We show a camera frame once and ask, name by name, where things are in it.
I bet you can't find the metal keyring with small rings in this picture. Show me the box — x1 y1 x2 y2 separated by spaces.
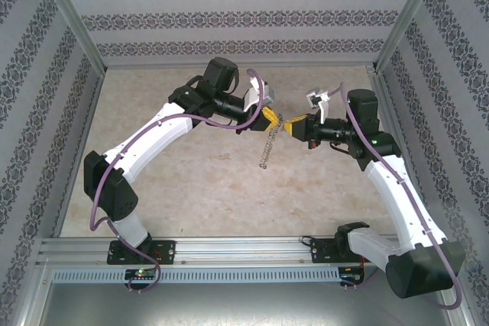
258 112 287 170

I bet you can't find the small circuit board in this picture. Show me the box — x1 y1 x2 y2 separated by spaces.
124 267 159 281
339 266 367 286

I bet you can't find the grey metal sheet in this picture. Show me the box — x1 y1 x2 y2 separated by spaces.
37 282 465 326

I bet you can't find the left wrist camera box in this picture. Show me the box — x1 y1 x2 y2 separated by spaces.
241 76 277 113

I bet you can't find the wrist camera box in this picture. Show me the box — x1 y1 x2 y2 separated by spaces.
304 87 332 121
241 76 277 113

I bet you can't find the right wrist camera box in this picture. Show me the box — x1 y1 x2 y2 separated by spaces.
304 87 332 121

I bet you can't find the aluminium side rail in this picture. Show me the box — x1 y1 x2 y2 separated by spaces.
367 66 436 236
51 68 106 238

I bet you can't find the aluminium corner post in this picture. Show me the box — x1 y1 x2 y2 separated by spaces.
32 0 108 72
373 0 448 72

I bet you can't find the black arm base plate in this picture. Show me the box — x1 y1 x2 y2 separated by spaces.
106 240 177 266
309 237 381 265

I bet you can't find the aluminium mounting rail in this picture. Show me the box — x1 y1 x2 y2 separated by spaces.
36 234 451 266

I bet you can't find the slotted grey cable duct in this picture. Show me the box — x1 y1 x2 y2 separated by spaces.
51 267 342 284

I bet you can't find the aluminium frame beam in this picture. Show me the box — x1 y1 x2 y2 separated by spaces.
13 263 53 326
439 263 478 326

